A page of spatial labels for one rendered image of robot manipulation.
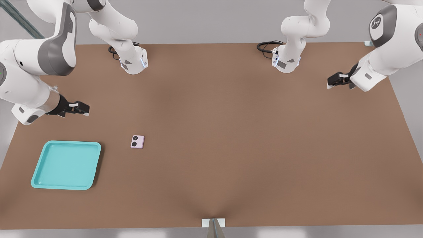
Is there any black cable loop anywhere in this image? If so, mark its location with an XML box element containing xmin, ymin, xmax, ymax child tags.
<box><xmin>257</xmin><ymin>40</ymin><xmax>285</xmax><ymax>60</ymax></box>
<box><xmin>108</xmin><ymin>42</ymin><xmax>141</xmax><ymax>60</ymax></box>

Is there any small pale lilac phone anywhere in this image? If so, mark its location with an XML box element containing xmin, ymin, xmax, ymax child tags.
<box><xmin>130</xmin><ymin>135</ymin><xmax>145</xmax><ymax>149</ymax></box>

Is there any pale blue-green tray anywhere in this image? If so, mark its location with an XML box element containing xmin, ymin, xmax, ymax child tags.
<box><xmin>31</xmin><ymin>141</ymin><xmax>102</xmax><ymax>191</ymax></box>

